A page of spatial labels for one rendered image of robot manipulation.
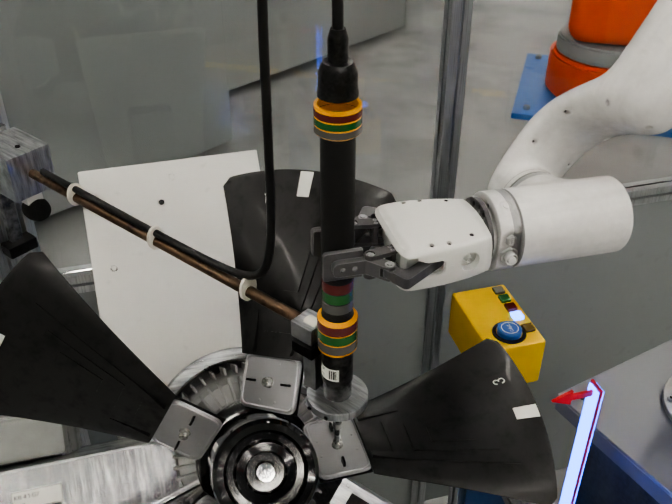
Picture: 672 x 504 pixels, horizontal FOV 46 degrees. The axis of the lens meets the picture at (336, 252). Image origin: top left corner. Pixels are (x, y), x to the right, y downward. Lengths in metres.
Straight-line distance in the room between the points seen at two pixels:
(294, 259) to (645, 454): 0.66
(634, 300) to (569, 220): 1.33
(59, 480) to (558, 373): 1.46
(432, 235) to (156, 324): 0.51
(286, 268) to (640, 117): 0.43
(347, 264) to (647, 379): 0.81
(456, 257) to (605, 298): 1.34
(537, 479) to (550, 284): 1.02
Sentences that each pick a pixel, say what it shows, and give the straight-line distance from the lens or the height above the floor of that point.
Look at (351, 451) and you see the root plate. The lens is 0.98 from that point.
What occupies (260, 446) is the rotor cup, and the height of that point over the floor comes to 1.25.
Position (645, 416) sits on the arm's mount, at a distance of 1.41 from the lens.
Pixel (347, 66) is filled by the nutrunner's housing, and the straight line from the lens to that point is 0.69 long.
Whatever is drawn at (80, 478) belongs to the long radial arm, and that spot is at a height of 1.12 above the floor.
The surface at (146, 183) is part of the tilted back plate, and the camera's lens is 1.19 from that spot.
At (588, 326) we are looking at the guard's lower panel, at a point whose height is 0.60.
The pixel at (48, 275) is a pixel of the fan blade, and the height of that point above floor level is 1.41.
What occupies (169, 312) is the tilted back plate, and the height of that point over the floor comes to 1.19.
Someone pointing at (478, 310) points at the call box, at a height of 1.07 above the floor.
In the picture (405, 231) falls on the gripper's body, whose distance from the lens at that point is 0.79.
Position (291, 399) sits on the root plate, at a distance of 0.94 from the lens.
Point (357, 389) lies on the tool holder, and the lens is 0.92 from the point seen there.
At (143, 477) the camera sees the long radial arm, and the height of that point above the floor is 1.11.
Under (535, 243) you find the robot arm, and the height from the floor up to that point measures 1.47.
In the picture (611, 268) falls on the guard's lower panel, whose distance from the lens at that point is 2.05.
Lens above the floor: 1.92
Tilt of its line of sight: 35 degrees down
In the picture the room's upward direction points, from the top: straight up
